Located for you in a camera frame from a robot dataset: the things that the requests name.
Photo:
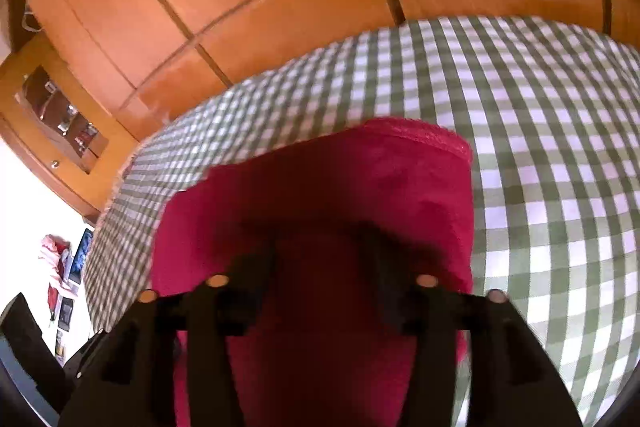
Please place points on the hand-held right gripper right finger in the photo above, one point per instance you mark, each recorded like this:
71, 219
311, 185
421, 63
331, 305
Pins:
395, 287

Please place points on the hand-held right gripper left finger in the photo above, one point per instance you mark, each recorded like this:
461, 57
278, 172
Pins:
250, 287

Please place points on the red cloth garment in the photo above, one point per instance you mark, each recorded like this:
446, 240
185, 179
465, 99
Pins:
325, 187

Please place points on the red and white hanging cloth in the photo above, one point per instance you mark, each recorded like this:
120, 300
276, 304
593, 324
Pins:
54, 254

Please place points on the green checked bed sheet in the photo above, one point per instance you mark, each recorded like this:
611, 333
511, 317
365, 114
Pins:
550, 157

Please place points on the wooden cabinet with glass niche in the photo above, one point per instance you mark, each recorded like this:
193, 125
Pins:
50, 52

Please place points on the blue wall poster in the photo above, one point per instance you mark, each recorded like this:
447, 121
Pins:
81, 257

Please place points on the small dark wall picture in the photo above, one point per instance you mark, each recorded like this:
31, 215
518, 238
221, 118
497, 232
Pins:
65, 313

